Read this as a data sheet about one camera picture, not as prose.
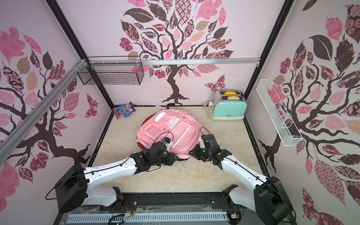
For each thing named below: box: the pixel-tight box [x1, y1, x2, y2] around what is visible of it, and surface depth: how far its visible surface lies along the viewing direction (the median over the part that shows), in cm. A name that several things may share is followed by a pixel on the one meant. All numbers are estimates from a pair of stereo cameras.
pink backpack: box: [134, 105, 203, 159], surface depth 93 cm
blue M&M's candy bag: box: [116, 103, 132, 119], surface depth 116 cm
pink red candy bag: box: [112, 106, 123, 120], surface depth 116 cm
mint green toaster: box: [212, 89, 248, 121], surface depth 105 cm
